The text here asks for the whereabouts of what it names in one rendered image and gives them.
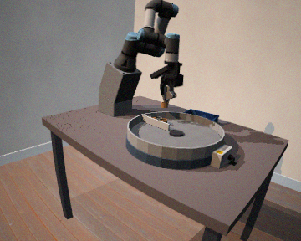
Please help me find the orange bushing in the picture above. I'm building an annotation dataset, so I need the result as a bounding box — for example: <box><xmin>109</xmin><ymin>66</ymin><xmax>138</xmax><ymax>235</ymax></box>
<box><xmin>161</xmin><ymin>102</ymin><xmax>168</xmax><ymax>108</ymax></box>

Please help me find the blue open crate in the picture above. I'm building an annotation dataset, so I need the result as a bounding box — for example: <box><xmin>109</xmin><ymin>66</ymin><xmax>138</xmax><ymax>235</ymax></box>
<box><xmin>183</xmin><ymin>109</ymin><xmax>219</xmax><ymax>124</ymax></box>

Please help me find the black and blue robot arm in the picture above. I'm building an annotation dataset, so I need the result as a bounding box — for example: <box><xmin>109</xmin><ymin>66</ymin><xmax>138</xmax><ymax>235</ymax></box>
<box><xmin>114</xmin><ymin>0</ymin><xmax>180</xmax><ymax>73</ymax></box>

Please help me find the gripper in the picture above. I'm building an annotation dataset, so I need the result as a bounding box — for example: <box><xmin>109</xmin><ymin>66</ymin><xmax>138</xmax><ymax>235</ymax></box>
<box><xmin>160</xmin><ymin>60</ymin><xmax>184</xmax><ymax>104</ymax></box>

